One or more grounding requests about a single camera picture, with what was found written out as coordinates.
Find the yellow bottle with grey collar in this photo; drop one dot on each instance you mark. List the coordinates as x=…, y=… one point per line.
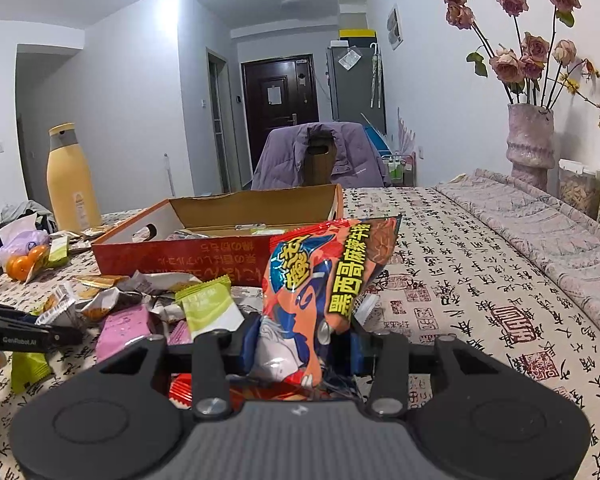
x=72, y=180

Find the light green snack packet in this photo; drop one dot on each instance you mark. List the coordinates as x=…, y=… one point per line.
x=207, y=305

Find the grey folded blanket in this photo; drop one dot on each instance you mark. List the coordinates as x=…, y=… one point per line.
x=540, y=225

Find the purple tissue pack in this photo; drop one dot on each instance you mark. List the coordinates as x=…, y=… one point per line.
x=22, y=242

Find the yellow box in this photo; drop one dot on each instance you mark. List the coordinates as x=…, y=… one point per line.
x=357, y=34

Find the pile of snack packets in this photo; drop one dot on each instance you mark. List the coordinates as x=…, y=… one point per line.
x=130, y=292

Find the grey refrigerator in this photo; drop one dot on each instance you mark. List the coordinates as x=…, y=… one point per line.
x=352, y=90

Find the hanging umbrella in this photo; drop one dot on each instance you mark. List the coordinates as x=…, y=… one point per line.
x=376, y=75

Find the grey cloth pile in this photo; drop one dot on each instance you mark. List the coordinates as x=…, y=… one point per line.
x=27, y=212

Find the orange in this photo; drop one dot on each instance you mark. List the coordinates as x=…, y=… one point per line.
x=17, y=267
x=37, y=256

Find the dark entrance door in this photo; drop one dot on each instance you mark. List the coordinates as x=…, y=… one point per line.
x=280, y=110

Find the wall panel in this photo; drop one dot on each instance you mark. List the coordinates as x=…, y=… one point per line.
x=395, y=27

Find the red cardboard box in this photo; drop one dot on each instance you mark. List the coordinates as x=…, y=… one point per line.
x=180, y=257

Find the clear food jar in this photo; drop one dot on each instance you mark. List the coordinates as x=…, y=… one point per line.
x=577, y=190

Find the metal storage cart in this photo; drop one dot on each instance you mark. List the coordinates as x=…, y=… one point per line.
x=397, y=167

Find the bright green snack packet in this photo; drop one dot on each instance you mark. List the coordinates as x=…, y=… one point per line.
x=27, y=370

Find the dried pink roses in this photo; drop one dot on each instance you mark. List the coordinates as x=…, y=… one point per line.
x=510, y=65

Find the wooden chair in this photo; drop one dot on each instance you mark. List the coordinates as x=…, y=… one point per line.
x=322, y=165

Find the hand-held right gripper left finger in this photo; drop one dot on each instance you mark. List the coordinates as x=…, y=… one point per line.
x=250, y=335

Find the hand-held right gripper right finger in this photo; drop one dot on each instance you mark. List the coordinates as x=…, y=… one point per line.
x=362, y=355

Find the cluster of small snack packets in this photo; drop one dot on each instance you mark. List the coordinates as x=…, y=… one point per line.
x=62, y=247

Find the pink snack packet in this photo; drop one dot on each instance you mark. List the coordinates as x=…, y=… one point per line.
x=125, y=332

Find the pink ribbed vase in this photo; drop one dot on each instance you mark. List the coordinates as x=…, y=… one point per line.
x=530, y=145

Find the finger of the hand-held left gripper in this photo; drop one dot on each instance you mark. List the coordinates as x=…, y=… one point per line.
x=5, y=314
x=25, y=338

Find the paper sheet on refrigerator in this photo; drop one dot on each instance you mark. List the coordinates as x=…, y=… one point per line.
x=350, y=58

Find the pink fringed decoration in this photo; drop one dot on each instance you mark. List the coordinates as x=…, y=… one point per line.
x=407, y=135

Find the orange blue snack bag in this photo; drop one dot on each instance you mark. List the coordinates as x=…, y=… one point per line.
x=320, y=270

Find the grey interior door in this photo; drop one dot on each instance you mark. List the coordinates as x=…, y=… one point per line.
x=219, y=120

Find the purple jacket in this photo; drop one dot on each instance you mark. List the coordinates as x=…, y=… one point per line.
x=285, y=160

